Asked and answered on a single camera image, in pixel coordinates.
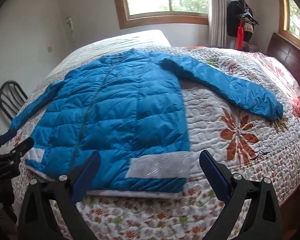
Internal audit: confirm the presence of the blue puffer jacket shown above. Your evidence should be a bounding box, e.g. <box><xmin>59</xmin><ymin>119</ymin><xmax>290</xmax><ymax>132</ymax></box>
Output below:
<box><xmin>11</xmin><ymin>49</ymin><xmax>283</xmax><ymax>194</ymax></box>

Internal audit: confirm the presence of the coat rack with clothes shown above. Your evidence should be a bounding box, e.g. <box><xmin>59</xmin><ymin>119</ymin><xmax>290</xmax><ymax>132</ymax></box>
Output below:
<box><xmin>226</xmin><ymin>0</ymin><xmax>259</xmax><ymax>50</ymax></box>

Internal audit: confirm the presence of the black metal chair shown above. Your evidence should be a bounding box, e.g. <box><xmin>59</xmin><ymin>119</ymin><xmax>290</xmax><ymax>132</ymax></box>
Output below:
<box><xmin>0</xmin><ymin>80</ymin><xmax>28</xmax><ymax>121</ymax></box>

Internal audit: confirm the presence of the floral quilted bedspread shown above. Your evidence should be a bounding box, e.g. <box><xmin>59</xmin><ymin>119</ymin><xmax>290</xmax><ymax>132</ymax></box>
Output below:
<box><xmin>0</xmin><ymin>30</ymin><xmax>300</xmax><ymax>239</ymax></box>

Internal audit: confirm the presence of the dark wooden headboard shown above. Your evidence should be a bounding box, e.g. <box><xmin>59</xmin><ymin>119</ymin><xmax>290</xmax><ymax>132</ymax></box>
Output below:
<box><xmin>267</xmin><ymin>33</ymin><xmax>300</xmax><ymax>86</ymax></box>

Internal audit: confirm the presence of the wooden framed window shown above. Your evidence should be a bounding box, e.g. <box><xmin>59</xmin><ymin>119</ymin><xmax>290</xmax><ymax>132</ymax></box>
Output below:
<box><xmin>114</xmin><ymin>0</ymin><xmax>209</xmax><ymax>29</ymax></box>

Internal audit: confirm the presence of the wooden side window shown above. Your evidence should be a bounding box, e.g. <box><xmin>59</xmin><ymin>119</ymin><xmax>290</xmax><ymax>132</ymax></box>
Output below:
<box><xmin>279</xmin><ymin>0</ymin><xmax>300</xmax><ymax>49</ymax></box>

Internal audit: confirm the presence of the white striped curtain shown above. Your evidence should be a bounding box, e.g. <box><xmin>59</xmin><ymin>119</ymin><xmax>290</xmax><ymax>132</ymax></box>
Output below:
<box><xmin>208</xmin><ymin>0</ymin><xmax>226</xmax><ymax>47</ymax></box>

